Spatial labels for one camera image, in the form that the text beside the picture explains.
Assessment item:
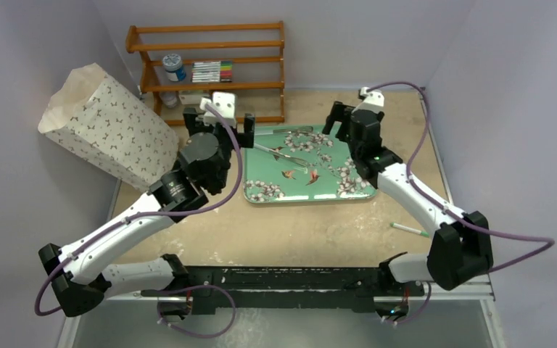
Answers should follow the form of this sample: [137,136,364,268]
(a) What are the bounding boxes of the metal tongs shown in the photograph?
[254,126,313,170]

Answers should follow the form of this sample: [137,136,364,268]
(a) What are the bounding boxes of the green floral tray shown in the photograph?
[243,125,376,204]

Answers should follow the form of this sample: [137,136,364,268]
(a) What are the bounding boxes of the white patterned paper bag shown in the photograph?
[38,63,179,191]

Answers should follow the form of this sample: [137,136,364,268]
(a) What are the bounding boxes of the small clear jar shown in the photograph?
[160,91,179,109]

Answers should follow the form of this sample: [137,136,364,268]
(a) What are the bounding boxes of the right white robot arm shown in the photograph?
[322,101,493,295]

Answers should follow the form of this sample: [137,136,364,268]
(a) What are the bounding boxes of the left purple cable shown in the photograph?
[34,103,244,318]

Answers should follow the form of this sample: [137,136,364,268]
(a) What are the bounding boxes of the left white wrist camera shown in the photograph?
[199,91,237,128]

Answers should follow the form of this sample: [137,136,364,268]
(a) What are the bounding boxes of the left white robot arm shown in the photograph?
[34,106,255,317]

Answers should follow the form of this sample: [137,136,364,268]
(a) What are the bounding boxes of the white small box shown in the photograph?
[178,90,210,105]

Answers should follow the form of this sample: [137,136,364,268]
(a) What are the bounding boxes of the blue lidded jar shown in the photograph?
[162,54,186,82]

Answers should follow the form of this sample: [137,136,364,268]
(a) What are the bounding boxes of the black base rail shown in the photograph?
[141,265,424,315]

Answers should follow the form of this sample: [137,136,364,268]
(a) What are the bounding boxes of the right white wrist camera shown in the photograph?
[355,87,384,114]

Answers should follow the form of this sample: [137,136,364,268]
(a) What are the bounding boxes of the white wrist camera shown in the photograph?
[199,91,237,128]
[355,87,384,114]

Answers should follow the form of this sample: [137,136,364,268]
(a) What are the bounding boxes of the pack of coloured markers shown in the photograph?
[191,60,233,83]

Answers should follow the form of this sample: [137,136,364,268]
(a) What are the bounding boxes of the green white pen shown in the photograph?
[389,223,429,238]

